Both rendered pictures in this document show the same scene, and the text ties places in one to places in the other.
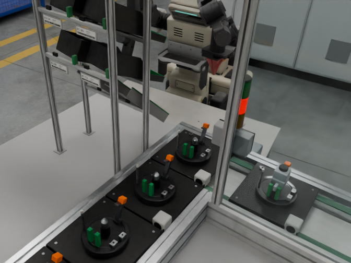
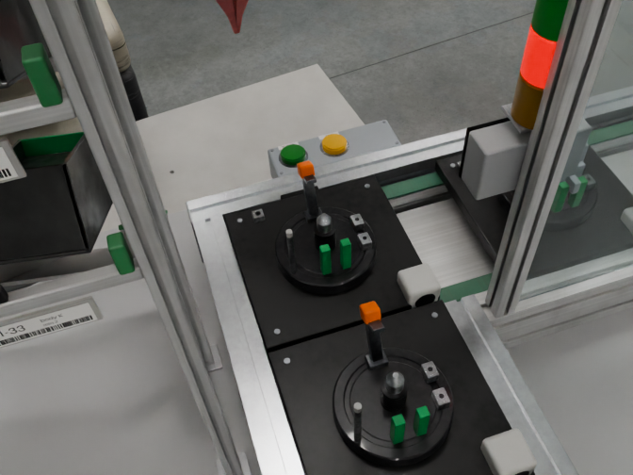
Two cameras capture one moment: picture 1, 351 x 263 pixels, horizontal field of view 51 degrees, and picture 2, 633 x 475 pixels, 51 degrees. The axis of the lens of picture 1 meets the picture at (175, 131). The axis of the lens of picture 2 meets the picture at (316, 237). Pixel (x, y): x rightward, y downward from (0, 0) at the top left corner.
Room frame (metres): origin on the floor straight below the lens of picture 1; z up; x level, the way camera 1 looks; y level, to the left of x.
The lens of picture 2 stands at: (0.72, 0.35, 1.71)
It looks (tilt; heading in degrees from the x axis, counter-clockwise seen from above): 51 degrees down; 313
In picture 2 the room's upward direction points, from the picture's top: 4 degrees counter-clockwise
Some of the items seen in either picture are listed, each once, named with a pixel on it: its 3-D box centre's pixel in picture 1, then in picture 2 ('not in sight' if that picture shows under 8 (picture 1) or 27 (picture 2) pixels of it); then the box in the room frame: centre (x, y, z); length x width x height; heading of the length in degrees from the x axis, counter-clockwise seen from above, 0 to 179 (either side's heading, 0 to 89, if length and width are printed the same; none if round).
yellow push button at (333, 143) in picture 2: not in sight; (334, 145); (1.24, -0.26, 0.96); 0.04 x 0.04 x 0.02
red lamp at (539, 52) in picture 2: not in sight; (553, 51); (0.90, -0.17, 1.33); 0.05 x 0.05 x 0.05
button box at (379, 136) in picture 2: not in sight; (334, 159); (1.24, -0.26, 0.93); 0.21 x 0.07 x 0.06; 58
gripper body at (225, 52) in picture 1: (218, 45); not in sight; (1.29, -0.13, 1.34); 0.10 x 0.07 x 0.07; 58
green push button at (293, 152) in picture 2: not in sight; (293, 156); (1.27, -0.20, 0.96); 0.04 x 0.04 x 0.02
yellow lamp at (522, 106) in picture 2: not in sight; (541, 94); (0.90, -0.17, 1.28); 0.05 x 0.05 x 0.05
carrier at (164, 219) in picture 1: (155, 181); (394, 391); (0.89, 0.05, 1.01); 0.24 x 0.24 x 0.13; 58
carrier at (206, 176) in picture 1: (194, 145); (325, 234); (1.10, -0.08, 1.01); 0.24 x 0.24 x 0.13; 58
